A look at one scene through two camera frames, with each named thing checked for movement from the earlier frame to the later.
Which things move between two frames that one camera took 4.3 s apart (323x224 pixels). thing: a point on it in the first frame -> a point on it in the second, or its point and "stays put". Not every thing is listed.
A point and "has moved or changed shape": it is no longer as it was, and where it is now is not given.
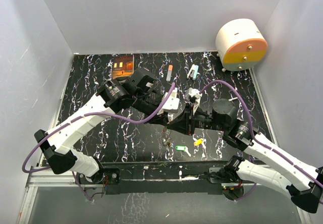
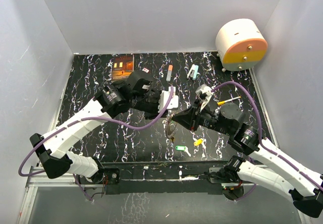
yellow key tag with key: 199,142 stays put
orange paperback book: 122,66 stays put
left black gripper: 161,118 stays put
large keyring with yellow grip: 165,138 has moved or changed shape
